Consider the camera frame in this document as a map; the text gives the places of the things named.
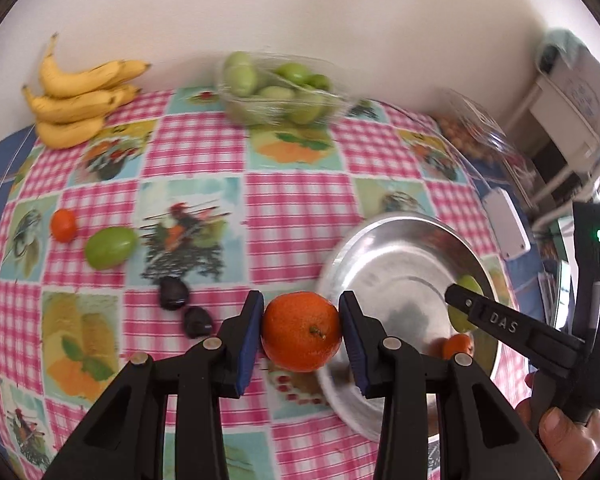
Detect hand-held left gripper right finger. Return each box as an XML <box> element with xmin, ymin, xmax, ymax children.
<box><xmin>338</xmin><ymin>290</ymin><xmax>561</xmax><ymax>480</ymax></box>

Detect bag of green plums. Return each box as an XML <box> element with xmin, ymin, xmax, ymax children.
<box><xmin>216</xmin><ymin>50</ymin><xmax>356</xmax><ymax>127</ymax></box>

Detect small tangerine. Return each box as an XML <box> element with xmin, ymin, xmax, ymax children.
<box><xmin>441</xmin><ymin>334</ymin><xmax>475</xmax><ymax>361</ymax></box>
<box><xmin>50</xmin><ymin>209</ymin><xmax>78</xmax><ymax>243</ymax></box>

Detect green plum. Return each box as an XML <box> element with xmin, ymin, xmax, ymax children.
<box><xmin>84</xmin><ymin>226</ymin><xmax>138</xmax><ymax>269</ymax></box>
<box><xmin>447</xmin><ymin>275</ymin><xmax>483</xmax><ymax>333</ymax></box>

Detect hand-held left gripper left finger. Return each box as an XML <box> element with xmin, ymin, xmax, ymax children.
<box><xmin>42</xmin><ymin>290</ymin><xmax>266</xmax><ymax>480</ymax></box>

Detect white appliance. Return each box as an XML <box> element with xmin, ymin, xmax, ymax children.
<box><xmin>505</xmin><ymin>35</ymin><xmax>600</xmax><ymax>211</ymax></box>

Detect pile of green plums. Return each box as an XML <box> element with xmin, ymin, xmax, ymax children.
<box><xmin>222</xmin><ymin>51</ymin><xmax>333</xmax><ymax>125</ymax></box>

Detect clear container of small fruits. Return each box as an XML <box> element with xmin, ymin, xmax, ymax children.
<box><xmin>432</xmin><ymin>87</ymin><xmax>536</xmax><ymax>181</ymax></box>

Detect round metal bowl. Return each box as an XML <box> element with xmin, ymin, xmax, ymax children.
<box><xmin>314</xmin><ymin>212</ymin><xmax>501</xmax><ymax>443</ymax></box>

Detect dark purple plum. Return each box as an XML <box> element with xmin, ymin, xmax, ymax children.
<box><xmin>182</xmin><ymin>306</ymin><xmax>213</xmax><ymax>338</ymax></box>
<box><xmin>159</xmin><ymin>276</ymin><xmax>191</xmax><ymax>310</ymax></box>

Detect large orange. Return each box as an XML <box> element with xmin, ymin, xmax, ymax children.
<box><xmin>261</xmin><ymin>291</ymin><xmax>343</xmax><ymax>372</ymax></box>

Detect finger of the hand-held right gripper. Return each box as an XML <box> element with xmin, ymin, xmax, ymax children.
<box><xmin>445</xmin><ymin>284</ymin><xmax>587</xmax><ymax>379</ymax></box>

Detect person's right hand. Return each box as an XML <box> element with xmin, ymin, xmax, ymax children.
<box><xmin>515</xmin><ymin>372</ymin><xmax>600</xmax><ymax>480</ymax></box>

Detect yellow banana bunch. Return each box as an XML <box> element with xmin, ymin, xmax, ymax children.
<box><xmin>21</xmin><ymin>32</ymin><xmax>152</xmax><ymax>150</ymax></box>

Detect blue plaid cloth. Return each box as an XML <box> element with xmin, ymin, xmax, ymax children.
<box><xmin>0</xmin><ymin>110</ymin><xmax>548</xmax><ymax>480</ymax></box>

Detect teal cloth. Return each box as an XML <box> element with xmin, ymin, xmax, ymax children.
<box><xmin>537</xmin><ymin>27</ymin><xmax>588</xmax><ymax>68</ymax></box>

